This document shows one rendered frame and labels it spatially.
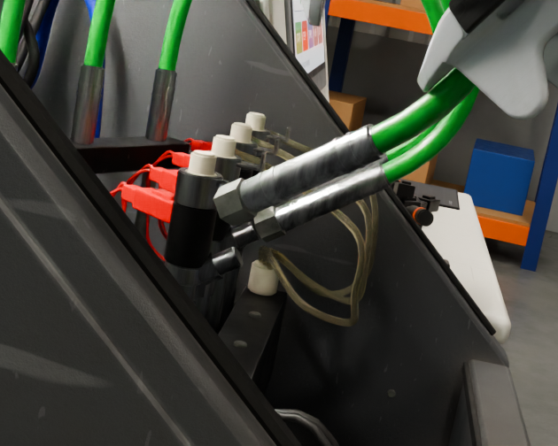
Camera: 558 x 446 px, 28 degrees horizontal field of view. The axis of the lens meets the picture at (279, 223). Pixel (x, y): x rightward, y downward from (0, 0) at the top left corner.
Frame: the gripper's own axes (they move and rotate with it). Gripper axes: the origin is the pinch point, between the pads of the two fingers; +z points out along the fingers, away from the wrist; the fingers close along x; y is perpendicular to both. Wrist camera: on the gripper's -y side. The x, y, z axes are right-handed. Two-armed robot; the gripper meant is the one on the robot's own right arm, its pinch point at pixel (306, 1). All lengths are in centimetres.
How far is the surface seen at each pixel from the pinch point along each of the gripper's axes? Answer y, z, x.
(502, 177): 74, 81, 536
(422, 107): 7.5, 3.6, -14.1
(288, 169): 1.7, 8.1, -11.8
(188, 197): -4.7, 12.8, -1.4
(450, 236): 17, 26, 68
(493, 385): 19.5, 28.9, 24.4
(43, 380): -2.7, 12.2, -35.0
